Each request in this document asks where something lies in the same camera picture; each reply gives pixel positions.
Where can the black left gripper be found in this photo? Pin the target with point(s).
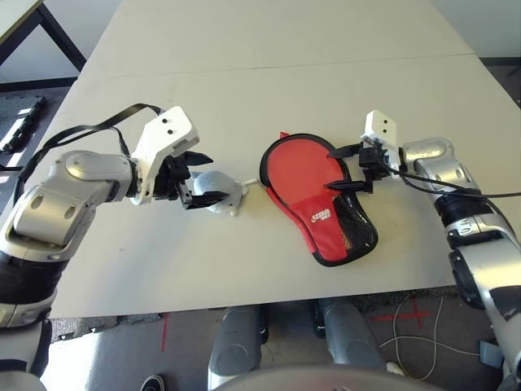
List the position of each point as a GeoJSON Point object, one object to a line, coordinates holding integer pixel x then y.
{"type": "Point", "coordinates": [173, 179]}

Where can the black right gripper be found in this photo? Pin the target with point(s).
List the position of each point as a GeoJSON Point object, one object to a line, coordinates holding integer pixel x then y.
{"type": "Point", "coordinates": [370, 161]}

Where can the grey white plush toy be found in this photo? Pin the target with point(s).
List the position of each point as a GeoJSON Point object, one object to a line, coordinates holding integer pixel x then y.
{"type": "Point", "coordinates": [211, 183]}

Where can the red black paddle case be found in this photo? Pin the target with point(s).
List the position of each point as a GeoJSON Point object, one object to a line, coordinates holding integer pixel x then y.
{"type": "Point", "coordinates": [321, 232]}

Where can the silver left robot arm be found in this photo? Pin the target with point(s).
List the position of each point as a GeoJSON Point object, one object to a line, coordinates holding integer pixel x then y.
{"type": "Point", "coordinates": [61, 195]}

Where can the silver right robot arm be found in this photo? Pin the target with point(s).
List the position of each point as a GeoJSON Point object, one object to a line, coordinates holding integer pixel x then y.
{"type": "Point", "coordinates": [464, 232]}

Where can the red floor tape cross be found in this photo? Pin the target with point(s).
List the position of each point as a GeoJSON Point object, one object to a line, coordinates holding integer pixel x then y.
{"type": "Point", "coordinates": [417, 314]}

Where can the grey robot left leg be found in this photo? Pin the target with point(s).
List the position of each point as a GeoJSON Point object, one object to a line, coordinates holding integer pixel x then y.
{"type": "Point", "coordinates": [236, 346]}

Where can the black floor equipment tray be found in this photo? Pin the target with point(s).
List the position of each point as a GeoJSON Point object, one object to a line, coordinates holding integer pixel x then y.
{"type": "Point", "coordinates": [20, 122]}

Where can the white plug adapter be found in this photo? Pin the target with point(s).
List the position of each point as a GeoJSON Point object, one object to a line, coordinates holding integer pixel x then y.
{"type": "Point", "coordinates": [395, 367]}

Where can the black white sneaker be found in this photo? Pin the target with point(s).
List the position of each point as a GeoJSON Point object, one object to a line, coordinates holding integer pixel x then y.
{"type": "Point", "coordinates": [154, 383]}

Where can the grey robot torso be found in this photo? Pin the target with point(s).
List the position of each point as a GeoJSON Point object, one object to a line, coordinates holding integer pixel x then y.
{"type": "Point", "coordinates": [317, 383]}

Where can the grey floor box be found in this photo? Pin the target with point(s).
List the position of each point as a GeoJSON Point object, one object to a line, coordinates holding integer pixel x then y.
{"type": "Point", "coordinates": [490, 354]}

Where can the black-framed side table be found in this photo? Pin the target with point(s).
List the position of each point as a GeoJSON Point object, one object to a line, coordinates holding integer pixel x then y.
{"type": "Point", "coordinates": [12, 14]}

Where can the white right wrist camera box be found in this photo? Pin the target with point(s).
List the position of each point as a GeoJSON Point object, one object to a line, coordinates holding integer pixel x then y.
{"type": "Point", "coordinates": [380, 126]}

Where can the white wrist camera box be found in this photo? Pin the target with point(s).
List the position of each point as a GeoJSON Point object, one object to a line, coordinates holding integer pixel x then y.
{"type": "Point", "coordinates": [167, 132]}
{"type": "Point", "coordinates": [380, 126]}

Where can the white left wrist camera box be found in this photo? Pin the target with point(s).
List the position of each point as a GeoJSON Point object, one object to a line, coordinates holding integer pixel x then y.
{"type": "Point", "coordinates": [167, 132]}

